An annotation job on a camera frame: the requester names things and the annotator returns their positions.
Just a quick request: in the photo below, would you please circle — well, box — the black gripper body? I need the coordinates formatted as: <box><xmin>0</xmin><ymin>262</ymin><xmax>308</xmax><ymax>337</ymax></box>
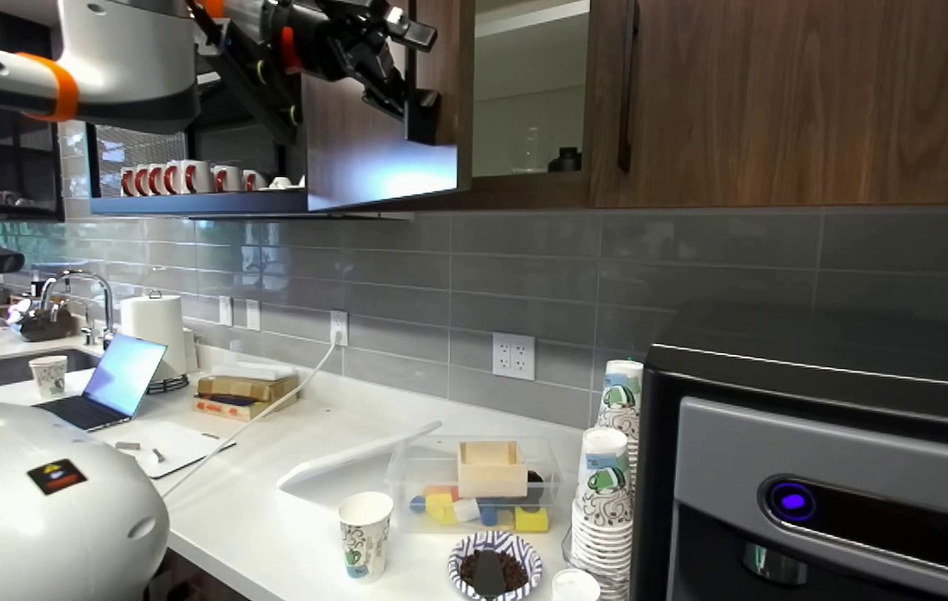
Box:
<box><xmin>292</xmin><ymin>0</ymin><xmax>413</xmax><ymax>83</ymax></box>

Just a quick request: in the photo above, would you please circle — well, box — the small dark cabinet item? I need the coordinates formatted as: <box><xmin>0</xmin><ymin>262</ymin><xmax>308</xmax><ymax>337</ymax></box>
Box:
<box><xmin>548</xmin><ymin>141</ymin><xmax>588</xmax><ymax>176</ymax></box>

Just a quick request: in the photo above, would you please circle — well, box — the dark glass-front cabinet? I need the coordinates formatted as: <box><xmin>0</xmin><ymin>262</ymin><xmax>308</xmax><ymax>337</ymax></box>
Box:
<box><xmin>0</xmin><ymin>98</ymin><xmax>67</xmax><ymax>222</ymax></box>

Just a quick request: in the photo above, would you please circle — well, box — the open laptop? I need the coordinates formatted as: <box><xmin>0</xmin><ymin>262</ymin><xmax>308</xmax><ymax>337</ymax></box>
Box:
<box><xmin>35</xmin><ymin>331</ymin><xmax>172</xmax><ymax>435</ymax></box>

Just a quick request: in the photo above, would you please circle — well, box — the row of mugs on shelf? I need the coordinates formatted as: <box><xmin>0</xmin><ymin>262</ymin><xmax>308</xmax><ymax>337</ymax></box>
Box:
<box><xmin>86</xmin><ymin>116</ymin><xmax>313</xmax><ymax>220</ymax></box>

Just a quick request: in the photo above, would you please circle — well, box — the wooden box of packets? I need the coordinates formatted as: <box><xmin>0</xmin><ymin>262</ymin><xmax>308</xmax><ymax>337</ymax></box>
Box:
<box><xmin>194</xmin><ymin>367</ymin><xmax>308</xmax><ymax>407</ymax></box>

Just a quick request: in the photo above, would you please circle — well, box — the white paper towel roll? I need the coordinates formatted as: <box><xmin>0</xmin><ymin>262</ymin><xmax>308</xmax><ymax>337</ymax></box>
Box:
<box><xmin>115</xmin><ymin>286</ymin><xmax>197</xmax><ymax>394</ymax></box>

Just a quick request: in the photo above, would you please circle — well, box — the tall patterned paper cup stack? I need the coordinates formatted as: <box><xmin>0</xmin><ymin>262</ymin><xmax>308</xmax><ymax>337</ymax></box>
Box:
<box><xmin>596</xmin><ymin>354</ymin><xmax>651</xmax><ymax>527</ymax></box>

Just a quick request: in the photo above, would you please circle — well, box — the red-edged flat book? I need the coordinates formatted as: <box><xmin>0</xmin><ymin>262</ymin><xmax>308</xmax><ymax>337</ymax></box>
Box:
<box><xmin>190</xmin><ymin>394</ymin><xmax>299</xmax><ymax>424</ymax></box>

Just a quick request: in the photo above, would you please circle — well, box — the chrome sink faucet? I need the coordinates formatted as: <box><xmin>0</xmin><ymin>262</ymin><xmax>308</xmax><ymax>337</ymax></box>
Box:
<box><xmin>56</xmin><ymin>262</ymin><xmax>125</xmax><ymax>351</ymax></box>

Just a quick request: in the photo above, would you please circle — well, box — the clear plastic bin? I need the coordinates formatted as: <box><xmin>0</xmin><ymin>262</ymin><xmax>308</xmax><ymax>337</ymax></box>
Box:
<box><xmin>387</xmin><ymin>438</ymin><xmax>562</xmax><ymax>536</ymax></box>

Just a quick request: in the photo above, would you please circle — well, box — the white plastic bin lid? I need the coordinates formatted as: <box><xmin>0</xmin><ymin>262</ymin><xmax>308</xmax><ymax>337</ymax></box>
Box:
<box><xmin>277</xmin><ymin>416</ymin><xmax>449</xmax><ymax>516</ymax></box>

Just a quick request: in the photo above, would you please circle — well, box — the large yellow toy block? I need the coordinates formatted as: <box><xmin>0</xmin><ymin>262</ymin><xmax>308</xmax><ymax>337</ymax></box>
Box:
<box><xmin>420</xmin><ymin>487</ymin><xmax>461</xmax><ymax>530</ymax></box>

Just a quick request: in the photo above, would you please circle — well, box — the small blue toy block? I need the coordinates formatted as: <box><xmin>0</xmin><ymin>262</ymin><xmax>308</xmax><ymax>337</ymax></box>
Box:
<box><xmin>478</xmin><ymin>497</ymin><xmax>518</xmax><ymax>530</ymax></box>

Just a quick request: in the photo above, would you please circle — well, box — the white notepad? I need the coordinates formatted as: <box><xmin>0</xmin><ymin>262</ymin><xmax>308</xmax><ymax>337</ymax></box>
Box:
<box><xmin>93</xmin><ymin>414</ymin><xmax>242</xmax><ymax>485</ymax></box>

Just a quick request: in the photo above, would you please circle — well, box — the small yellow toy block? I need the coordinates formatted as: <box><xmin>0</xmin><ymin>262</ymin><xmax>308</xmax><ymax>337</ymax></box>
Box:
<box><xmin>511</xmin><ymin>503</ymin><xmax>555</xmax><ymax>536</ymax></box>

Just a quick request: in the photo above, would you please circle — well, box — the single patterned paper cup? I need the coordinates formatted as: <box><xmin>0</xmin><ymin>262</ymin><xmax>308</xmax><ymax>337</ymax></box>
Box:
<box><xmin>333</xmin><ymin>487</ymin><xmax>399</xmax><ymax>583</ymax></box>

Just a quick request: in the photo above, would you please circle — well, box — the dark pen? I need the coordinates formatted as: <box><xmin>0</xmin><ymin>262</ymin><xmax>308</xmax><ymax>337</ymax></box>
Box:
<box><xmin>112</xmin><ymin>438</ymin><xmax>174</xmax><ymax>466</ymax></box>

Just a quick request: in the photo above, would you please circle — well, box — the small white paper cup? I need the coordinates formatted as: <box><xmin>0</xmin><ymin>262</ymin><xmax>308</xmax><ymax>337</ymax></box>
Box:
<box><xmin>27</xmin><ymin>351</ymin><xmax>74</xmax><ymax>400</ymax></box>

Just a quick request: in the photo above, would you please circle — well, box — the medium patterned paper cup stack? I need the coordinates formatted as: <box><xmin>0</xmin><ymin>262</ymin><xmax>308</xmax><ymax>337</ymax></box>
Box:
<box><xmin>563</xmin><ymin>424</ymin><xmax>638</xmax><ymax>601</ymax></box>

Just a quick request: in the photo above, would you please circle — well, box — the patterned paper bowl with grounds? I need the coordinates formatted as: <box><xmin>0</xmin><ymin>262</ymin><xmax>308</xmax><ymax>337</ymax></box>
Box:
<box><xmin>444</xmin><ymin>527</ymin><xmax>548</xmax><ymax>601</ymax></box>

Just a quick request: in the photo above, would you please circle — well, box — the short patterned paper cup stack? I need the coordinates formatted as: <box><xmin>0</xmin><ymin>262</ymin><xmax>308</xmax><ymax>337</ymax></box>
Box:
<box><xmin>548</xmin><ymin>565</ymin><xmax>608</xmax><ymax>601</ymax></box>

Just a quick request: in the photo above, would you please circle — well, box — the stainless black beverage dispenser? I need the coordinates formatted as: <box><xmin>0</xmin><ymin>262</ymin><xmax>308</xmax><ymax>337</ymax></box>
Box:
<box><xmin>629</xmin><ymin>339</ymin><xmax>948</xmax><ymax>601</ymax></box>

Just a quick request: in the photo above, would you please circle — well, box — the black cabinet handle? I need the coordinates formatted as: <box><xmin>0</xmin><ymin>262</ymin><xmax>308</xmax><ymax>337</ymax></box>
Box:
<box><xmin>614</xmin><ymin>0</ymin><xmax>644</xmax><ymax>181</ymax></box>

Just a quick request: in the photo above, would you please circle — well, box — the white double wall outlet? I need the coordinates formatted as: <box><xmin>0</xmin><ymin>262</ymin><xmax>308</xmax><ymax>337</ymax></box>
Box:
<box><xmin>487</xmin><ymin>328</ymin><xmax>542</xmax><ymax>384</ymax></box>

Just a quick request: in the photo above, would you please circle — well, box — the white power cable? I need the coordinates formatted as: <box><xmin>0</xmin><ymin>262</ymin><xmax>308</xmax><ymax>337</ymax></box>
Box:
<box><xmin>166</xmin><ymin>331</ymin><xmax>346</xmax><ymax>479</ymax></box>

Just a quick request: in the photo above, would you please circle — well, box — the walnut wall cabinet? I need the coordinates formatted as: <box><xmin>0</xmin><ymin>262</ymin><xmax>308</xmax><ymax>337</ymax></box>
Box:
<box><xmin>428</xmin><ymin>0</ymin><xmax>948</xmax><ymax>212</ymax></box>

